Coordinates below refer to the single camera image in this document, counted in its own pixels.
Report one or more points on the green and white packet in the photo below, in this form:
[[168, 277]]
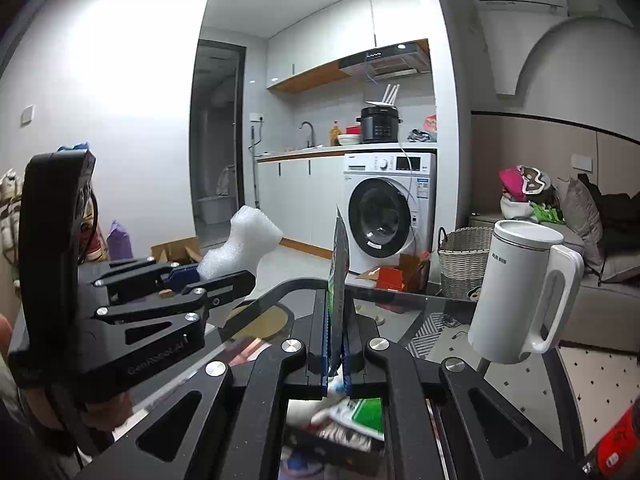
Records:
[[367, 412]]

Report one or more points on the kitchen faucet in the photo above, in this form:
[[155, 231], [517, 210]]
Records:
[[307, 127]]

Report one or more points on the dotted white rug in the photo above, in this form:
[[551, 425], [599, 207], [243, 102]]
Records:
[[590, 375]]

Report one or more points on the dark door frame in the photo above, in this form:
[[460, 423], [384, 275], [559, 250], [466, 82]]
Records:
[[193, 160]]

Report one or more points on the open cardboard box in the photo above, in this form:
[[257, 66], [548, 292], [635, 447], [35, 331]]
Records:
[[175, 250]]

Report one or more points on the white bowl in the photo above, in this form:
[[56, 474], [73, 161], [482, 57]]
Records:
[[349, 140]]

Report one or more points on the white router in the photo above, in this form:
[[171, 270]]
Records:
[[382, 103]]

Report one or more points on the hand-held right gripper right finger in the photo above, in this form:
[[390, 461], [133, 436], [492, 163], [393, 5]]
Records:
[[346, 360]]

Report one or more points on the wicker basket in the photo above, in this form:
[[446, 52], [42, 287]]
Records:
[[465, 260]]

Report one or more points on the pink cloth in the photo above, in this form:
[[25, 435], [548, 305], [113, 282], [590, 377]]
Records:
[[510, 182]]

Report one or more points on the grey pillow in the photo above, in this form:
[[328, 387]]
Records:
[[580, 215]]

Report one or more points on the white electric kettle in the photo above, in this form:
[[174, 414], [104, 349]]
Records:
[[510, 290]]

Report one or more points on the patterned cloth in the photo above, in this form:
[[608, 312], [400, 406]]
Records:
[[534, 180]]

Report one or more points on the red box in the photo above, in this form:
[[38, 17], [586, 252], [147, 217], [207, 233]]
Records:
[[390, 277]]

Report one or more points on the purple bag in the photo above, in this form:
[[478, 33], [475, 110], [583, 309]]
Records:
[[120, 242]]

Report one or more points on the person's left hand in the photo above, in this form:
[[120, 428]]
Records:
[[107, 412]]

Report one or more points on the grey sofa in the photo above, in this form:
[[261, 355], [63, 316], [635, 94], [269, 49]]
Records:
[[600, 310]]

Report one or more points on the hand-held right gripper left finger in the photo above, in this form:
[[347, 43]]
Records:
[[327, 360]]

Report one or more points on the white foam piece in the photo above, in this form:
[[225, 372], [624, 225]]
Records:
[[240, 240]]

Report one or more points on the white washing machine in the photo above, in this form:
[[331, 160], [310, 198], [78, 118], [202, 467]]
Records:
[[385, 215]]

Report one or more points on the white folded cloth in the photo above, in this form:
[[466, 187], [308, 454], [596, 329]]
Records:
[[515, 207]]

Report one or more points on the wall outlet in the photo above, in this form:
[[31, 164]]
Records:
[[582, 162]]

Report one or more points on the brown cardboard piece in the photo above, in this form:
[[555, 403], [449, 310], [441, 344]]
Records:
[[415, 270]]

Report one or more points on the black pressure cooker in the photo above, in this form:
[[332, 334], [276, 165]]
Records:
[[377, 125]]

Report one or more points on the round brown mat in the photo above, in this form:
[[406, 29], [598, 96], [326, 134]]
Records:
[[270, 325]]

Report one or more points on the white wall cabinets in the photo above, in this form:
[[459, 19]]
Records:
[[320, 45]]

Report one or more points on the red bowl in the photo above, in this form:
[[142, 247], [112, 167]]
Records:
[[353, 130]]

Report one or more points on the orange bottle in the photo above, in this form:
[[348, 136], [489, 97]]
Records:
[[334, 135]]

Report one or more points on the thin printed packet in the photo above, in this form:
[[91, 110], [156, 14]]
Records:
[[340, 260]]

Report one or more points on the white kitchen base cabinet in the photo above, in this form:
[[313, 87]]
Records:
[[295, 200]]

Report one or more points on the black clothing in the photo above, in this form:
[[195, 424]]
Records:
[[620, 220]]

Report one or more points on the red snack packet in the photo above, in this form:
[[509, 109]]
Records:
[[620, 440]]

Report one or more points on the mop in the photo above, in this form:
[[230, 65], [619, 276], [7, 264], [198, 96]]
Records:
[[254, 170]]

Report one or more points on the range hood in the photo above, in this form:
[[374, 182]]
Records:
[[385, 62]]

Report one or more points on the wall light switch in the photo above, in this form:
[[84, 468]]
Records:
[[27, 115]]

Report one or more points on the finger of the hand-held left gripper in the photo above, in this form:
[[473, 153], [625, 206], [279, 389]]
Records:
[[225, 287], [185, 274]]

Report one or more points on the green cloth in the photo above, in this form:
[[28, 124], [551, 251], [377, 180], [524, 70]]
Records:
[[547, 214]]

